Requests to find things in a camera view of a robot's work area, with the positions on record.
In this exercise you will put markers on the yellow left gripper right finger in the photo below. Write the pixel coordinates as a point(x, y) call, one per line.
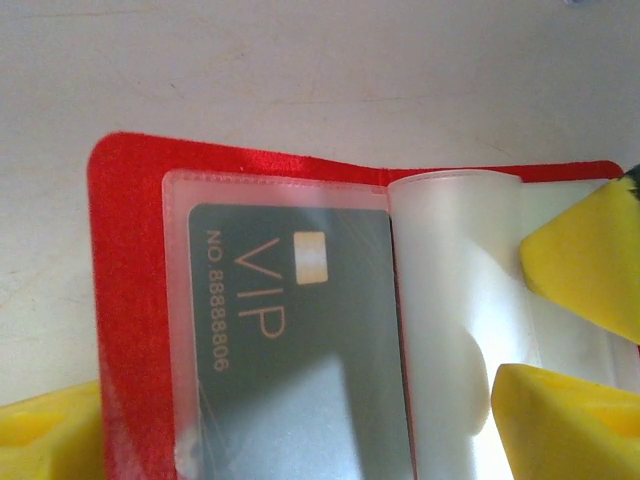
point(575, 435)

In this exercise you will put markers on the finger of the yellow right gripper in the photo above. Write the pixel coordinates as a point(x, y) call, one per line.
point(590, 260)

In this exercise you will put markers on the red card holder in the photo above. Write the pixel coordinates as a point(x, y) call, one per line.
point(130, 250)

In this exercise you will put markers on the black VIP card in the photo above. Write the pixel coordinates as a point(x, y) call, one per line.
point(340, 325)

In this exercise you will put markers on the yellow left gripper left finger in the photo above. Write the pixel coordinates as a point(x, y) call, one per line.
point(50, 440)

